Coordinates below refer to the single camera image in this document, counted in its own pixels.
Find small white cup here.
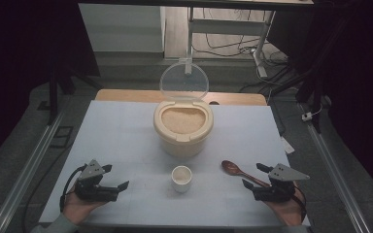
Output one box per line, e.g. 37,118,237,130
170,165,193,194

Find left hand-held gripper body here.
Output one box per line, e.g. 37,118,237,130
74,158,119,202

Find rice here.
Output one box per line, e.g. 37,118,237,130
160,107,207,135

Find white table mat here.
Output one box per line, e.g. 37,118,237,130
38,100,312,227

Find black stand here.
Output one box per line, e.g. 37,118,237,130
47,57,105,125
295,16,354,134

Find aluminium rail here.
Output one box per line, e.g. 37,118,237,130
299,103,372,233
0,106,66,233

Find brown wooden spoon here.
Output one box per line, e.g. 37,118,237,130
220,159,271,188

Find white cabinet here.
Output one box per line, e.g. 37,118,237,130
78,3,166,53

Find white desk frame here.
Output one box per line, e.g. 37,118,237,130
185,6,277,79

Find black curtain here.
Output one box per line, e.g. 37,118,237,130
0,0,101,171
267,0,373,202

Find person's right hand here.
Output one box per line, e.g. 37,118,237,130
265,183,307,227

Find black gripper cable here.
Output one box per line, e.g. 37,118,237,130
59,163,88,213
292,185,308,224

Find black floor cables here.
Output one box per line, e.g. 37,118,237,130
192,8,289,95

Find clear round container lid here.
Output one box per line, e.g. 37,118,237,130
159,61,210,101

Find wooden table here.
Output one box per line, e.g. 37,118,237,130
95,88,268,107

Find cream rice container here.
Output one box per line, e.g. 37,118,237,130
153,100,215,158

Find white paper tag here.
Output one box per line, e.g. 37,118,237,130
280,135,296,155

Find black floor plate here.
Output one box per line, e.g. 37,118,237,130
49,125,75,150

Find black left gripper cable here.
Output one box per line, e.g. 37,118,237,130
59,163,88,213

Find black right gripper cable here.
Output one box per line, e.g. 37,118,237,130
292,185,308,224

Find person's left hand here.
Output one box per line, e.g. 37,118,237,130
62,190,108,226

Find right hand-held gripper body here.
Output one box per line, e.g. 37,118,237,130
252,163,311,204

